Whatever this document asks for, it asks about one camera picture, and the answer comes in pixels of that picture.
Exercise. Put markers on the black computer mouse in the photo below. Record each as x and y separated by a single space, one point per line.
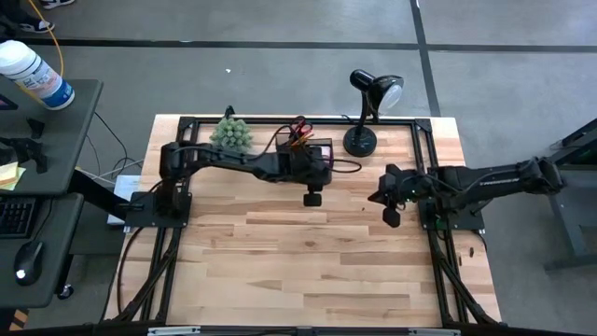
28 261

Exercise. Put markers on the yellow sticky note pad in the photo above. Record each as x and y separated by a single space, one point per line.
9 177

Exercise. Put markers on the black metal stand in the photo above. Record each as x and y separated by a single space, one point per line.
562 233

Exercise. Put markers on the black desk clamp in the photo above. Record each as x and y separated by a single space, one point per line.
28 149

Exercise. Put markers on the black keyboard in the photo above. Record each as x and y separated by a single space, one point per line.
16 217

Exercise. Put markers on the black aluminium table frame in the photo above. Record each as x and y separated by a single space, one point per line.
401 121

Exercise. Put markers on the small black desk object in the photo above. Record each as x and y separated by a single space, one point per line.
35 127

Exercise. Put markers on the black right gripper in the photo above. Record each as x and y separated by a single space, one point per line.
401 189

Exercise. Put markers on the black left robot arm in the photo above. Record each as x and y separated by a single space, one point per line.
224 161

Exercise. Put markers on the black mesh desk organizer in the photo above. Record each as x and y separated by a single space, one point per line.
278 142

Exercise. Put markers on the person's shoe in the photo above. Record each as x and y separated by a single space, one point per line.
37 27
56 4

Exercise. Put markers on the black keyboard shelf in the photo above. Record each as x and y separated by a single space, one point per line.
56 261

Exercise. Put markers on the black caster wheel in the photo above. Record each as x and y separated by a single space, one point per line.
65 291

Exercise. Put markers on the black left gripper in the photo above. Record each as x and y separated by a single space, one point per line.
305 168

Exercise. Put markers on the white wipes canister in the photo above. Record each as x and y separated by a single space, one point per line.
37 77

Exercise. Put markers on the white box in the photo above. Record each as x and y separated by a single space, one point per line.
126 186

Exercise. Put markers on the black gooseneck desk lamp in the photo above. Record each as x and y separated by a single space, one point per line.
360 141

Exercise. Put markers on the green potted plant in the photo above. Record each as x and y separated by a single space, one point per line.
231 133

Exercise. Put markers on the black side desk top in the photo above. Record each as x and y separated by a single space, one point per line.
70 140

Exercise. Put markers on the pink sticky note pad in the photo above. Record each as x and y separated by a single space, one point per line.
326 151

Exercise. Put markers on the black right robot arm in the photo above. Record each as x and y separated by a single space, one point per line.
490 179

